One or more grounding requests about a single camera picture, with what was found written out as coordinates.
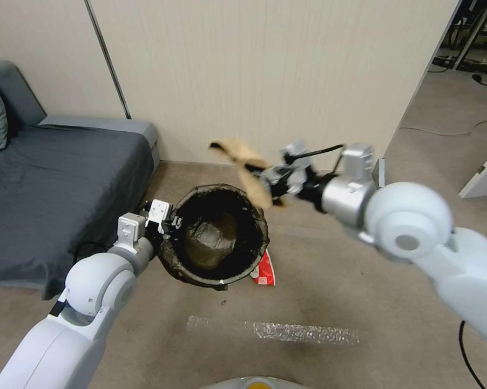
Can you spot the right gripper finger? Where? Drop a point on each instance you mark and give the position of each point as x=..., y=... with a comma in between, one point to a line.
x=293, y=187
x=274, y=174

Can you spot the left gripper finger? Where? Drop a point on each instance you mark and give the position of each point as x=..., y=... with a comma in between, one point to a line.
x=176, y=221
x=169, y=235

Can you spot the brown paper garbage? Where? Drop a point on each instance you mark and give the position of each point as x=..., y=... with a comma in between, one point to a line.
x=251, y=178

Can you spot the black trash bin with bag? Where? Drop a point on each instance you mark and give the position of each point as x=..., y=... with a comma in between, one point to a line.
x=223, y=239

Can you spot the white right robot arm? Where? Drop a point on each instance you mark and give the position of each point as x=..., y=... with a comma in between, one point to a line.
x=409, y=219

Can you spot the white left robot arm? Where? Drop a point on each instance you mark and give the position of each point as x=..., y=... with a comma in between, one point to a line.
x=93, y=283

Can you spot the red and white wrapper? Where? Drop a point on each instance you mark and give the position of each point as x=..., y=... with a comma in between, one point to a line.
x=264, y=272

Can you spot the grey sofa bed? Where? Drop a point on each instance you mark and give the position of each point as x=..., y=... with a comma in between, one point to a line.
x=57, y=182

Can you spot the long clear tape strip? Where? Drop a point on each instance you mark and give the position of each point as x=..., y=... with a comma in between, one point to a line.
x=300, y=332

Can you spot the white robot front shell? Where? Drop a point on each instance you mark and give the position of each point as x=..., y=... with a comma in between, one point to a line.
x=253, y=383

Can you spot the white door panel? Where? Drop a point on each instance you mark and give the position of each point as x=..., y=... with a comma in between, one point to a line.
x=484, y=174

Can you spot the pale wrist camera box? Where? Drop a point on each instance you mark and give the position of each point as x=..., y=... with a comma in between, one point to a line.
x=160, y=210
x=294, y=150

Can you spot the small white wall plate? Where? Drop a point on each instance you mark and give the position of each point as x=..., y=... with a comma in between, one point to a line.
x=380, y=172

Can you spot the metal wall strip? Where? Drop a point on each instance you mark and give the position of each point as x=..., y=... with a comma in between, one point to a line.
x=108, y=60

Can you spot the black desk frame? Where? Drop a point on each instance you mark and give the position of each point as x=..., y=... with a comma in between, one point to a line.
x=472, y=28

